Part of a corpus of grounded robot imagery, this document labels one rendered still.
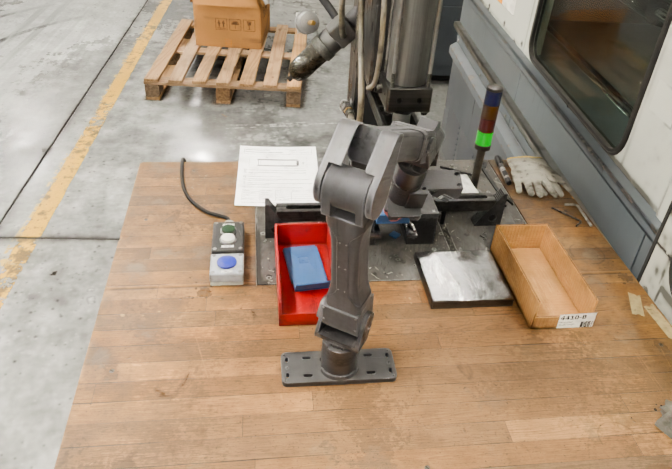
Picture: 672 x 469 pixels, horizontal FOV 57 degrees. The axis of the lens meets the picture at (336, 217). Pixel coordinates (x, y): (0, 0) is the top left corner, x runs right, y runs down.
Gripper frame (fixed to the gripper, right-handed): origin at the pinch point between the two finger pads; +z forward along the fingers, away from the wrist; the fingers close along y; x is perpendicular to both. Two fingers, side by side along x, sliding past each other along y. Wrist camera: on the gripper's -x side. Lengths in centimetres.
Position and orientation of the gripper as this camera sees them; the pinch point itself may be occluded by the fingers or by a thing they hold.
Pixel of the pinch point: (393, 217)
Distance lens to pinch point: 129.4
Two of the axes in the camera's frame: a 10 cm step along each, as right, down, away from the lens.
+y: -0.8, -8.6, 5.0
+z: -1.0, 5.1, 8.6
